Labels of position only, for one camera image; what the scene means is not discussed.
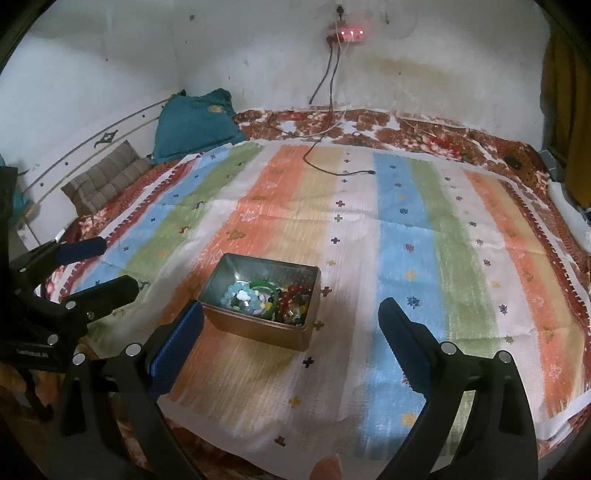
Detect teal pillow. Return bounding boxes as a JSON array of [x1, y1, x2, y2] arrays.
[[151, 88, 246, 165]]

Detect person's bare leg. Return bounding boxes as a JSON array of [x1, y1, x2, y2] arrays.
[[308, 455, 345, 480]]

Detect red bead bracelet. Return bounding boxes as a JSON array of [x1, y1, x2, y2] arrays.
[[278, 282, 315, 311]]

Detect light blue bead bracelet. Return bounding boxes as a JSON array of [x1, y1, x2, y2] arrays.
[[223, 282, 266, 311]]

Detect metal tin box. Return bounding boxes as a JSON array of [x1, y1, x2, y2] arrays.
[[197, 252, 322, 353]]

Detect power strip with red lights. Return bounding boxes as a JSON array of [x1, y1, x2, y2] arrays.
[[324, 27, 369, 45]]

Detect multicoloured bead bracelet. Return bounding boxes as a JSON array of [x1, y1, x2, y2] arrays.
[[281, 305, 309, 328]]

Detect metal bed headboard rail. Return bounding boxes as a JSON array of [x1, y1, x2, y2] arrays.
[[22, 96, 171, 206]]

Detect green jade bangle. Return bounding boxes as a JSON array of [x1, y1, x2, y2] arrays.
[[249, 281, 283, 320]]

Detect white bead bracelet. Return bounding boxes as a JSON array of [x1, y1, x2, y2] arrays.
[[233, 291, 262, 311]]

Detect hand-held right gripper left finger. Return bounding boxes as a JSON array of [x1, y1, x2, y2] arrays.
[[59, 299, 207, 480]]

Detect white cable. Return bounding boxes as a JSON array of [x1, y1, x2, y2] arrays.
[[276, 42, 346, 137]]

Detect short black cable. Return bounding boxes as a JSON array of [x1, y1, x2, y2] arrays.
[[308, 44, 334, 105]]

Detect striped colourful blanket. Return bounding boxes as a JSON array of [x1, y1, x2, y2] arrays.
[[68, 140, 591, 477]]

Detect long black charging cable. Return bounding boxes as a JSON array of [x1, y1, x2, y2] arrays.
[[302, 44, 376, 176]]

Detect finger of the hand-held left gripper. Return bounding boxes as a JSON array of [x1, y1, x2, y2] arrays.
[[44, 275, 140, 345], [8, 236, 108, 283]]

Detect yellow curtain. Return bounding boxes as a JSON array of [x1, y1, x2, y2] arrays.
[[539, 31, 591, 205]]

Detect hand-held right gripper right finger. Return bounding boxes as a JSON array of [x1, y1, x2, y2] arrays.
[[375, 296, 539, 480]]

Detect brown quilted cushion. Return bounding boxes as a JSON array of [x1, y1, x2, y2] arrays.
[[61, 140, 151, 216]]

